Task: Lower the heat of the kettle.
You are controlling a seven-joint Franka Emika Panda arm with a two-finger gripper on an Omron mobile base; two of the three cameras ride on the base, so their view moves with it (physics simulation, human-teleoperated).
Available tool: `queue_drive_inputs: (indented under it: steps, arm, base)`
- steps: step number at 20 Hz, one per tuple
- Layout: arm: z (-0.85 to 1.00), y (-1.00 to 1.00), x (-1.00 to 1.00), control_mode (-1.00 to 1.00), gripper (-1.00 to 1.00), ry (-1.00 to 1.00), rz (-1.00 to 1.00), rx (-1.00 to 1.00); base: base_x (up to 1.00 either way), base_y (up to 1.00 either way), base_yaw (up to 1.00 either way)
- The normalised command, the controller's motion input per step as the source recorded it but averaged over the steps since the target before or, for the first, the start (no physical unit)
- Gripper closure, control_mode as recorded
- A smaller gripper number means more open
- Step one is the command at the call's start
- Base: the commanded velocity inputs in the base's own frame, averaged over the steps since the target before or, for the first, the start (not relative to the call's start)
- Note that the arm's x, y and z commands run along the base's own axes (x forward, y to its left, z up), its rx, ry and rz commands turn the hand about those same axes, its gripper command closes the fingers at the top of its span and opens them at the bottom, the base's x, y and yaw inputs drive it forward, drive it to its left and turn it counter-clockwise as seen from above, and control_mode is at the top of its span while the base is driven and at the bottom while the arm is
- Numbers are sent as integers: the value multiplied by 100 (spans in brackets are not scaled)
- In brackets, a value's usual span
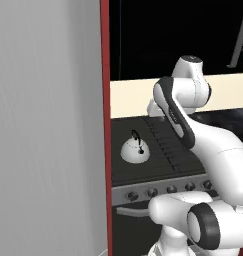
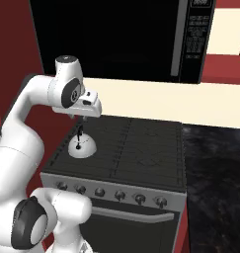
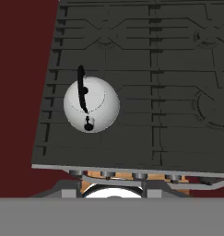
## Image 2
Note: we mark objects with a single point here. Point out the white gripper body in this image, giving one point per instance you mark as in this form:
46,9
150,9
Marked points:
89,110

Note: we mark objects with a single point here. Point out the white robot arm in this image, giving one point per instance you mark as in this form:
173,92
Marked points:
22,138

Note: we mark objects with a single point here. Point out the black hob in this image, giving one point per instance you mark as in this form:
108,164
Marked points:
138,151

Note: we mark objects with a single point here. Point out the dark grey stove knob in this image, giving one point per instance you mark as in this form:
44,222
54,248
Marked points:
120,195
62,185
140,198
99,192
161,201
80,189

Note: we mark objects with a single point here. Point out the black microwave door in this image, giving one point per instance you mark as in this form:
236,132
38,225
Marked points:
111,36

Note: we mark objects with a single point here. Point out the black microwave oven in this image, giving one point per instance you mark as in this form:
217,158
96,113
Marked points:
124,36

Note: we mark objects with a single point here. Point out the red tall cupboard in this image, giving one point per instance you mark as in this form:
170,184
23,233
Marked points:
16,42

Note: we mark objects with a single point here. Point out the grey oven range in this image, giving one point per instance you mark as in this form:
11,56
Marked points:
147,191

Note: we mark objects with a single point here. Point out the black oven door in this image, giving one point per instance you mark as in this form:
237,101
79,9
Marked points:
131,235

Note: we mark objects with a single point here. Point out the red base cupboard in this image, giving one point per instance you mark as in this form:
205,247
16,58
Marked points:
183,234

